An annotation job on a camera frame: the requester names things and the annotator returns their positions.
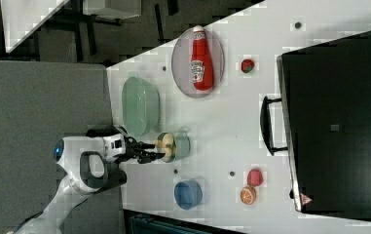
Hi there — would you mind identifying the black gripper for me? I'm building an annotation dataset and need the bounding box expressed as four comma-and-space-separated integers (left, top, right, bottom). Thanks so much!
121, 136, 165, 164

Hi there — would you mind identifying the yellow plush banana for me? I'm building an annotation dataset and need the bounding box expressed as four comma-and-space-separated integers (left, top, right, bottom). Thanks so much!
156, 133, 176, 163

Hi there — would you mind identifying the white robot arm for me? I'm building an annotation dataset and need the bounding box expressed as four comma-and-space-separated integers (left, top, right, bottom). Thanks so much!
7, 126, 164, 234

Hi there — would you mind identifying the green mug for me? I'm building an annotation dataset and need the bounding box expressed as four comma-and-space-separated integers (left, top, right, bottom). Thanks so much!
171, 131, 191, 162

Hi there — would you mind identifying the blue mug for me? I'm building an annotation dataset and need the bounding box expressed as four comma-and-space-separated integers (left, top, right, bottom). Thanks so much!
173, 179, 203, 211

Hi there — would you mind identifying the green perforated colander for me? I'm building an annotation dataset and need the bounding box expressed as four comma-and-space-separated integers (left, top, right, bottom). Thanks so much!
122, 77, 160, 137

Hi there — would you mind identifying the red plush ketchup bottle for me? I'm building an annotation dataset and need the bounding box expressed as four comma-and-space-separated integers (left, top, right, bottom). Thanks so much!
191, 25, 214, 91

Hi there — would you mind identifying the grey round plate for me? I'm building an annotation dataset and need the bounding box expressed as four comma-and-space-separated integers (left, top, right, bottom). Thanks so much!
171, 28, 225, 98

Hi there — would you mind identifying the orange slice toy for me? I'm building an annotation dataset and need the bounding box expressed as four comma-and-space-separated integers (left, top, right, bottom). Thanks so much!
240, 185, 257, 205

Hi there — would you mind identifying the pink plush fruit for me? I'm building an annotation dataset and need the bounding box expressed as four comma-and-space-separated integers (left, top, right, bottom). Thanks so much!
247, 169, 264, 187

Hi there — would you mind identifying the red plush strawberry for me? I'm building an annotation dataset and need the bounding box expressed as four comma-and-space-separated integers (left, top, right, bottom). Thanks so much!
241, 58, 255, 73

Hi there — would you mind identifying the white side table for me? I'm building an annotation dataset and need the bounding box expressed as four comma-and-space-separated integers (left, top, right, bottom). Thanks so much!
0, 0, 70, 54

